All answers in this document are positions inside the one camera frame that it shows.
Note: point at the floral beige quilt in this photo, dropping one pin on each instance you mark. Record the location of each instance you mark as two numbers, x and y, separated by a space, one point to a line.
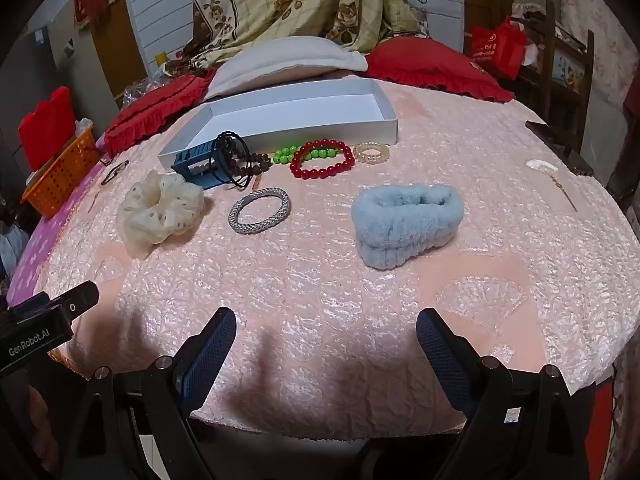
300 0

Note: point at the clear plastic bag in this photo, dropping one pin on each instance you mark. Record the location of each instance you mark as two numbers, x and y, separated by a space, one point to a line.
137 90

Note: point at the white shell hairpin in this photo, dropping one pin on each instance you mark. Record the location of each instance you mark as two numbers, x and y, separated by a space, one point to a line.
540 165

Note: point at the red ruffled pillow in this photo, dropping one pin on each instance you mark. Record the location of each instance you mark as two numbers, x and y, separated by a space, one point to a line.
150 110
435 67

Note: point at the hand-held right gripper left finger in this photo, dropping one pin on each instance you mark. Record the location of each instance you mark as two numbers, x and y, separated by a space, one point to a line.
210 355

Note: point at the light blue fluffy headband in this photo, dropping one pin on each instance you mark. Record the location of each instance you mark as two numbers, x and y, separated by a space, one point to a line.
400 225

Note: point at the cream scrunchie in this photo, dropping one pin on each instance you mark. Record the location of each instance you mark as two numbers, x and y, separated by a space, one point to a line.
145 220

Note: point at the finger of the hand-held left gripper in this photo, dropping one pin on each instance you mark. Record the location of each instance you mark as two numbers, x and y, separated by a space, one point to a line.
75 302

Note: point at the purple bed sheet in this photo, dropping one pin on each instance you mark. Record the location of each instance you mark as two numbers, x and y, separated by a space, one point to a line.
45 245

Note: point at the small metal pin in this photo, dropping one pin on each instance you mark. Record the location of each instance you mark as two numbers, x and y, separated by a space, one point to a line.
93 202

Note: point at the red shopping bag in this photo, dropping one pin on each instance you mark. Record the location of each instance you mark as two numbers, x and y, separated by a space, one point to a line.
495 47

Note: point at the blue hair claw clip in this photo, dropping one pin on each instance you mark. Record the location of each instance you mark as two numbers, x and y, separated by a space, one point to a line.
192 165

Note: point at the white tissue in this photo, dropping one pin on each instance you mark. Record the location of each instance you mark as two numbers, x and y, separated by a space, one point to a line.
84 126

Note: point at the dark wooden chair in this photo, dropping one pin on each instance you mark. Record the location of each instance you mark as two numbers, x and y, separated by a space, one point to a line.
565 70

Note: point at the orange plastic basket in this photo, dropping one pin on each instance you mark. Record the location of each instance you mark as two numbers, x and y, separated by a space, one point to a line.
60 175

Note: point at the black hair clip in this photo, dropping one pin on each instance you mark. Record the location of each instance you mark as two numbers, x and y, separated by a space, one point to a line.
112 172

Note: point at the pink quilted bedspread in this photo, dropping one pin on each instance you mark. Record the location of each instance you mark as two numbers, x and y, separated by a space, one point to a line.
325 285

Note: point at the small yellow object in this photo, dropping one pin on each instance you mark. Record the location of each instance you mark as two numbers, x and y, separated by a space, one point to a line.
161 58

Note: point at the white cardboard box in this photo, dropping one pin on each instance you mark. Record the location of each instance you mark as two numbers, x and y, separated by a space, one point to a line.
300 110

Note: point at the white pillow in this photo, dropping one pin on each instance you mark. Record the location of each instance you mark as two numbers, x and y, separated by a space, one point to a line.
280 62

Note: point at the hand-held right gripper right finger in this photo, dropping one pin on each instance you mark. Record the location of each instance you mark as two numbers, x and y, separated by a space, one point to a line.
445 360

